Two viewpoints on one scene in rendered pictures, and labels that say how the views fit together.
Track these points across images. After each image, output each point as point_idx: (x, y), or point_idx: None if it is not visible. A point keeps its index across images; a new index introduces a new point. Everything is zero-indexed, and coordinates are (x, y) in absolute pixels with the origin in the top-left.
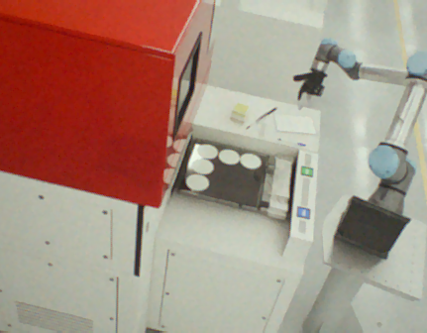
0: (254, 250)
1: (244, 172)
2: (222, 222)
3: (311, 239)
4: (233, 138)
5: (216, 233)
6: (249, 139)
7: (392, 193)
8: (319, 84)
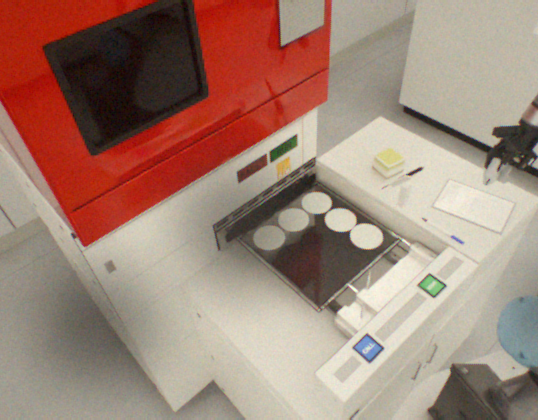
0: (281, 363)
1: (342, 249)
2: (272, 304)
3: (344, 397)
4: (361, 196)
5: (252, 315)
6: (381, 204)
7: None
8: (524, 149)
